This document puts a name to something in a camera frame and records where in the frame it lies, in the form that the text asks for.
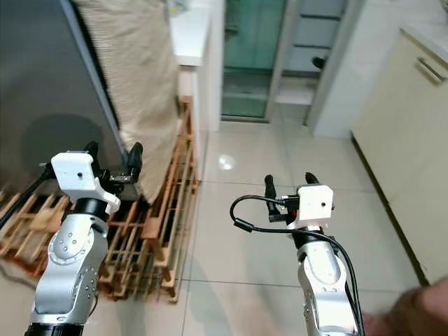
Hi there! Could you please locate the grey fridge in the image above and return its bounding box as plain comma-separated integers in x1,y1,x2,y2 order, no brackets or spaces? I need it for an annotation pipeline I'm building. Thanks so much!
0,0,124,198

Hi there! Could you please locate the wooden slatted rack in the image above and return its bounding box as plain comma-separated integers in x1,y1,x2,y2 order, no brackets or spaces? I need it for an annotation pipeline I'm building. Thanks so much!
0,94,201,304

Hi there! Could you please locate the beige fabric cover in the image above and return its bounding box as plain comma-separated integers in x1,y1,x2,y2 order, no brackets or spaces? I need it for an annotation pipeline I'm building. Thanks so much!
73,0,184,205

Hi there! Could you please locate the white counter slab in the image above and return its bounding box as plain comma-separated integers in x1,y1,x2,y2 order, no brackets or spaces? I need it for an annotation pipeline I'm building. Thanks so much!
169,0,215,69

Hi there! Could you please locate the green glass door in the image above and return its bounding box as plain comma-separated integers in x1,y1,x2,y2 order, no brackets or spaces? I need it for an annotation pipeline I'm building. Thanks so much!
220,0,289,120

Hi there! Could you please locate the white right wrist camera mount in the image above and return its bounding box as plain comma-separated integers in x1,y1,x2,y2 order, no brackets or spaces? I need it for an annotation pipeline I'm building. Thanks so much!
286,183,335,231

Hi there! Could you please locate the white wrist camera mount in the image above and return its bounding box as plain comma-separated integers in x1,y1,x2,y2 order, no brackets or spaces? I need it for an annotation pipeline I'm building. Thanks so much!
50,150,122,215
286,183,335,231

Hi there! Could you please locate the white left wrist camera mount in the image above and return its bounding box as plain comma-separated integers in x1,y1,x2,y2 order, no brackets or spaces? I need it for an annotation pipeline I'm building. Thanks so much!
50,150,122,215

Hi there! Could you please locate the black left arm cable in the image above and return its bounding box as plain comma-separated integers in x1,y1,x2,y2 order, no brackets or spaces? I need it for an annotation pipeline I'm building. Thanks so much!
0,164,58,229

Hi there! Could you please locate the beige cabinet with dark handle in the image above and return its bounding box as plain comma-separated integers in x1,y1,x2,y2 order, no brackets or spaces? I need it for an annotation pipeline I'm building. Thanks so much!
350,27,448,286

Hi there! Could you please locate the grey aluminium door frame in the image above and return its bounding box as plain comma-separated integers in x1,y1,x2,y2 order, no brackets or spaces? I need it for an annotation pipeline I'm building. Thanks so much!
267,0,369,131

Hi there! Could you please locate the dark cabinet handle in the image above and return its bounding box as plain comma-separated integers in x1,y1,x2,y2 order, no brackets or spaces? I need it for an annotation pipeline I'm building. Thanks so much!
416,56,448,86

